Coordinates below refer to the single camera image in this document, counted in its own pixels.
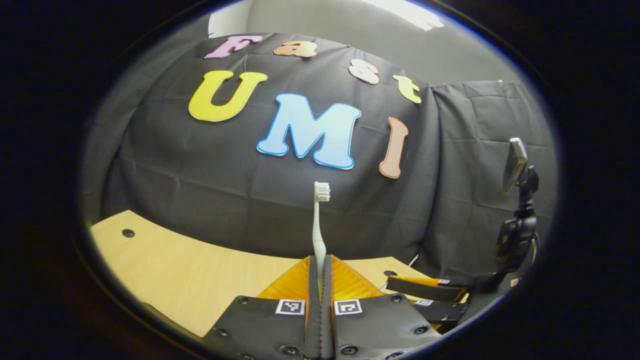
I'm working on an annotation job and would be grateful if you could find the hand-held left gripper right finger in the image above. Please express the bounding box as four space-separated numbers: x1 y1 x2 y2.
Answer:
322 255 443 360

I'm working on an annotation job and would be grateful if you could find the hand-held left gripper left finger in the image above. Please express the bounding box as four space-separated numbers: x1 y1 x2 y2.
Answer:
202 255 321 360

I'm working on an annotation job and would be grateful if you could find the pale green toothbrush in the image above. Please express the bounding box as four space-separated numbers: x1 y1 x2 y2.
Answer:
312 181 331 282

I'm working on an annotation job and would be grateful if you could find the light wooden desktop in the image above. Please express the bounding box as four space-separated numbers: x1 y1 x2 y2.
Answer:
90 210 432 338

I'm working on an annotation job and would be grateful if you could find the black backdrop cloth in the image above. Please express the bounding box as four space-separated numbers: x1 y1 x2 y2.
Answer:
82 32 558 281

